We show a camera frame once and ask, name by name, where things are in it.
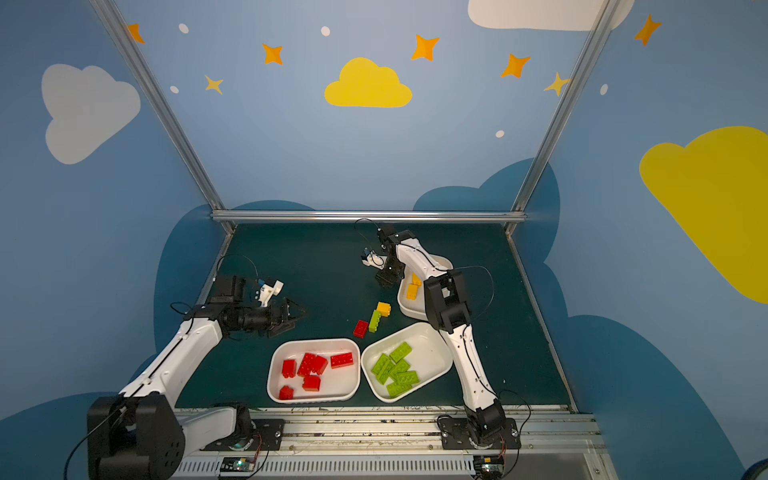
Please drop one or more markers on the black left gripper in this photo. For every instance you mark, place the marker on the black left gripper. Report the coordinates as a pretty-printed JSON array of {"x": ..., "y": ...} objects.
[{"x": 280, "y": 317}]

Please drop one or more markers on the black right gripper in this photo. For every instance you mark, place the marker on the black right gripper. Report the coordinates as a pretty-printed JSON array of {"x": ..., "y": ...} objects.
[{"x": 387, "y": 274}]

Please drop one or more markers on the red lego brick long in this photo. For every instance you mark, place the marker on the red lego brick long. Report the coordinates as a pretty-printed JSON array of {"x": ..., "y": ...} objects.
[{"x": 306, "y": 365}]

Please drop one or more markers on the red lego brick small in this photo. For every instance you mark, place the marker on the red lego brick small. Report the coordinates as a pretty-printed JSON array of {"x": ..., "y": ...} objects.
[{"x": 289, "y": 368}]

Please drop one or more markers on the red lego round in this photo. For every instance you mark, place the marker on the red lego round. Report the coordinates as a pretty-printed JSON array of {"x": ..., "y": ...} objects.
[{"x": 286, "y": 393}]

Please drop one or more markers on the green lego large brick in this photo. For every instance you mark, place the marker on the green lego large brick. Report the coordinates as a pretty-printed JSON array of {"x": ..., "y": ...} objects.
[{"x": 400, "y": 352}]

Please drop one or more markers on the green lego brick long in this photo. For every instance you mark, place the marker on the green lego brick long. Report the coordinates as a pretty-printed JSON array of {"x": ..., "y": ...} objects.
[{"x": 383, "y": 358}]

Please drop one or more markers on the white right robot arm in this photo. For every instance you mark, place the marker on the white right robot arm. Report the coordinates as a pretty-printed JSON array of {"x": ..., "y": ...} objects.
[{"x": 447, "y": 309}]

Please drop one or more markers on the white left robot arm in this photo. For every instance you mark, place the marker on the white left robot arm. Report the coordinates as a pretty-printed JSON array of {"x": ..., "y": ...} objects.
[{"x": 136, "y": 433}]

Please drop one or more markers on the white tray far right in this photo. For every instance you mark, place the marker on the white tray far right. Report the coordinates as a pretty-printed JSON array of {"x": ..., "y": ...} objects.
[{"x": 411, "y": 306}]

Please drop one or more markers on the white tray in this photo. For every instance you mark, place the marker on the white tray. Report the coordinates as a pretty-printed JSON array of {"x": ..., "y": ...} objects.
[
  {"x": 336, "y": 384},
  {"x": 411, "y": 306},
  {"x": 430, "y": 357}
]

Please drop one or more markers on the white tray left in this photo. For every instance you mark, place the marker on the white tray left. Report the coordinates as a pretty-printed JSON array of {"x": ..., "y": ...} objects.
[{"x": 336, "y": 384}]

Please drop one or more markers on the white tray middle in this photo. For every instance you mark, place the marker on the white tray middle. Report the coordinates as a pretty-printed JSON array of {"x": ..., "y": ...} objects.
[{"x": 430, "y": 357}]

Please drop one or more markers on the left controller board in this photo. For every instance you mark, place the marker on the left controller board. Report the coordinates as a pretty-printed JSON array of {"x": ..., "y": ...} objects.
[{"x": 236, "y": 465}]

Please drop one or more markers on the controller board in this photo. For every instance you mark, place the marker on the controller board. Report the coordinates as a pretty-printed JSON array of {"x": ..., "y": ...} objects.
[
  {"x": 488, "y": 468},
  {"x": 236, "y": 465}
]

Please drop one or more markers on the right controller board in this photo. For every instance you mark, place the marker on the right controller board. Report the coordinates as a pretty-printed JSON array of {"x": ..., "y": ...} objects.
[{"x": 488, "y": 468}]

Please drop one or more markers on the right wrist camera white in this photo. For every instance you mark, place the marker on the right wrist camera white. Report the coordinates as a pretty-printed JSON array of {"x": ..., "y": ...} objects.
[{"x": 372, "y": 259}]

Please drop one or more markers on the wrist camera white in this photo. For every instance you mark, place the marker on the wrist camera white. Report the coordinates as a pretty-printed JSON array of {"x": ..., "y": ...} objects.
[
  {"x": 267, "y": 289},
  {"x": 372, "y": 259}
]

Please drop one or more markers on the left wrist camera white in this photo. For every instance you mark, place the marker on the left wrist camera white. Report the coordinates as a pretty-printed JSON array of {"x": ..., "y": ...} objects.
[{"x": 267, "y": 289}]

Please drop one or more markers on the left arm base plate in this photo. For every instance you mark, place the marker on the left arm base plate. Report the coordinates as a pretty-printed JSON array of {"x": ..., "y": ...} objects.
[{"x": 267, "y": 433}]

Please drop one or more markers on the aluminium frame back crossbar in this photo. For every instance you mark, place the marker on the aluminium frame back crossbar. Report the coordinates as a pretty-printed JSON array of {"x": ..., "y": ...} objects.
[{"x": 297, "y": 216}]

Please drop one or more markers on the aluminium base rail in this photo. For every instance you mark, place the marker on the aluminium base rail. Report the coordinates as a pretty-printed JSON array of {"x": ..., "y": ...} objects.
[{"x": 370, "y": 442}]

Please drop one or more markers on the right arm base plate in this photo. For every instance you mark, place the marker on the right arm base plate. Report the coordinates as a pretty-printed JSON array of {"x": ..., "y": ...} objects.
[{"x": 455, "y": 435}]

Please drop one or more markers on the aluminium frame post right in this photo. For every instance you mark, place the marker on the aluminium frame post right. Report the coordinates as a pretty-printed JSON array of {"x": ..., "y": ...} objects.
[{"x": 580, "y": 74}]

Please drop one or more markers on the aluminium frame post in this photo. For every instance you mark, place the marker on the aluminium frame post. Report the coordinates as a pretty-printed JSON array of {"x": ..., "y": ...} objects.
[
  {"x": 113, "y": 22},
  {"x": 580, "y": 74}
]

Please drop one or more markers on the aluminium frame post left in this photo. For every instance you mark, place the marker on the aluminium frame post left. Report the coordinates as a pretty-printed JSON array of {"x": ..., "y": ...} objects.
[{"x": 113, "y": 22}]

